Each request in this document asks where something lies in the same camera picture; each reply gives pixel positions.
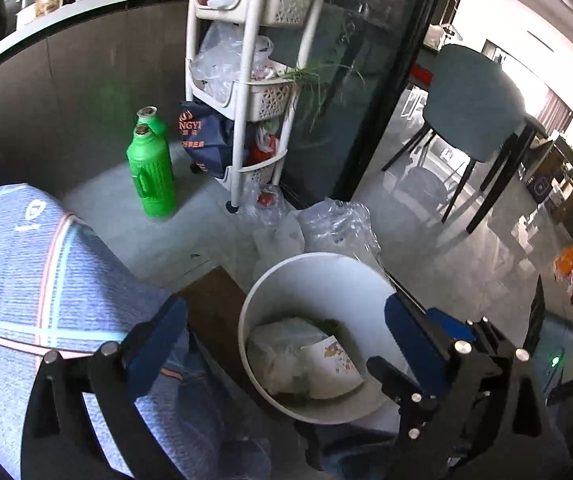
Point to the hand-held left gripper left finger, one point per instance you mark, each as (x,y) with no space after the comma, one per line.
(156,345)

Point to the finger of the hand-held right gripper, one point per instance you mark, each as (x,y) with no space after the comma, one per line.
(451,327)
(396,380)

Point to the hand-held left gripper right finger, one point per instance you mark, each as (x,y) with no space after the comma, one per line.
(416,335)

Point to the white round trash bin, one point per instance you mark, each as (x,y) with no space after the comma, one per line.
(316,280)

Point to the brown wooden board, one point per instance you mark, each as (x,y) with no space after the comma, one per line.
(216,300)

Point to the white crumpled plastic bag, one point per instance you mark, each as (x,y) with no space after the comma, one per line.
(279,355)

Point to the clear plastic bag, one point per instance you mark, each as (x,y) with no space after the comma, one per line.
(341,230)
(279,240)

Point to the blue striped tablecloth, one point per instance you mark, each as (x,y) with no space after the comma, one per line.
(41,260)

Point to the person's leg in jeans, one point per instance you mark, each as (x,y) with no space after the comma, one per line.
(246,460)

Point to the large green plastic bottle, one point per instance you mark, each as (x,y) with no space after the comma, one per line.
(151,170)

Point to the red item in clear bag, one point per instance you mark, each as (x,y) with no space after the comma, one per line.
(267,199)

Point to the dark dining table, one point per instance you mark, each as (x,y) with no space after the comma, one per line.
(526,140)

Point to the blue bag with orange print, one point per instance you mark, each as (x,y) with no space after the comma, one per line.
(206,140)

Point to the red and white plastic bag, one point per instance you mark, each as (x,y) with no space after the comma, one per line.
(264,145)

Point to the small green plastic bottle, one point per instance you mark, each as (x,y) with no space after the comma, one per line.
(154,117)

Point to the grey chair with black legs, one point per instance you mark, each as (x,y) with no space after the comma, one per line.
(471,100)

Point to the pink curtain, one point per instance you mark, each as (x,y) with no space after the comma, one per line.
(557,110)

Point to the black framed glass door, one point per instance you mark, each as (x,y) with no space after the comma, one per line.
(366,85)

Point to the red table mat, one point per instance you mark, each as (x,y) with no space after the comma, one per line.
(421,74)

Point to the green leafy stalks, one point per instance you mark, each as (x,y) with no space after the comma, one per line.
(316,80)

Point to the grey kitchen counter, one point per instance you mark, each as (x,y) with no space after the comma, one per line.
(66,85)

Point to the clear plastic bags bundle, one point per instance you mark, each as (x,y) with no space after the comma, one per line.
(226,65)

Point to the small white container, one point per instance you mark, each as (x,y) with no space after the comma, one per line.
(25,15)

